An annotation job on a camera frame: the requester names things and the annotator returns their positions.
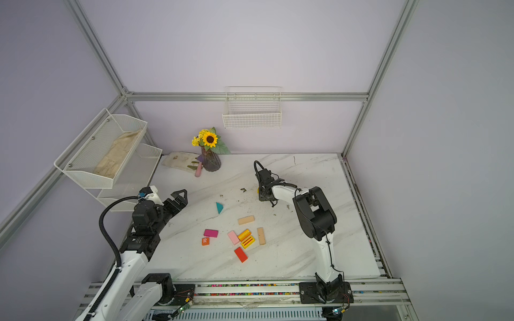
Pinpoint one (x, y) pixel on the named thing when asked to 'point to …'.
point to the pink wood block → (233, 237)
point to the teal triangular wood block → (219, 207)
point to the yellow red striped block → (247, 242)
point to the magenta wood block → (211, 233)
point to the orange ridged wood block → (244, 235)
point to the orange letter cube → (205, 241)
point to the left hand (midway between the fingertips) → (179, 197)
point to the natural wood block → (247, 219)
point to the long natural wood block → (261, 235)
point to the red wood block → (241, 255)
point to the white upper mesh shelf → (98, 158)
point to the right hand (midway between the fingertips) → (267, 194)
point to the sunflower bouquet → (211, 141)
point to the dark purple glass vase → (211, 160)
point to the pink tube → (199, 169)
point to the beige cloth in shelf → (110, 163)
